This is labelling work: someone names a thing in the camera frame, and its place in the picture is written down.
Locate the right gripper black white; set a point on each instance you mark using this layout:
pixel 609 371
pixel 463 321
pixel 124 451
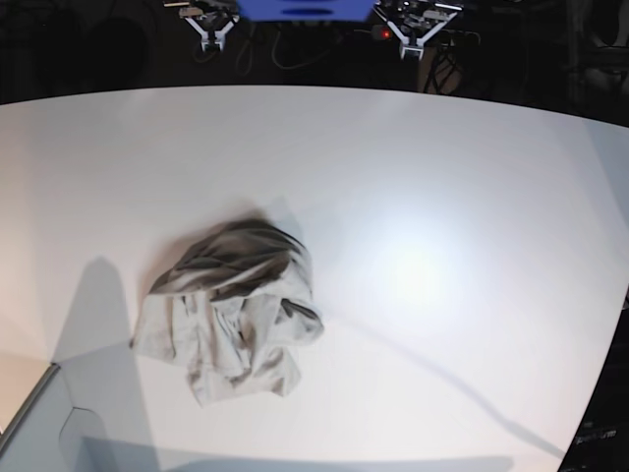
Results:
pixel 212 20

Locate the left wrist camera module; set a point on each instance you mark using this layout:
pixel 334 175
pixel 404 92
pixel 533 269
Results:
pixel 411 52

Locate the grey t-shirt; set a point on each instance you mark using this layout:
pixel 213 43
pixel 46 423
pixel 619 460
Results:
pixel 231 311

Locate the blue box at top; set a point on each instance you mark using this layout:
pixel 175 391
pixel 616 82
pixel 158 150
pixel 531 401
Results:
pixel 306 10

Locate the black power strip red light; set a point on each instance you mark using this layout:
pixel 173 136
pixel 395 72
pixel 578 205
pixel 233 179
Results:
pixel 413 41

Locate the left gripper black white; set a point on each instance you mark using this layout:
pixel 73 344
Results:
pixel 418 15

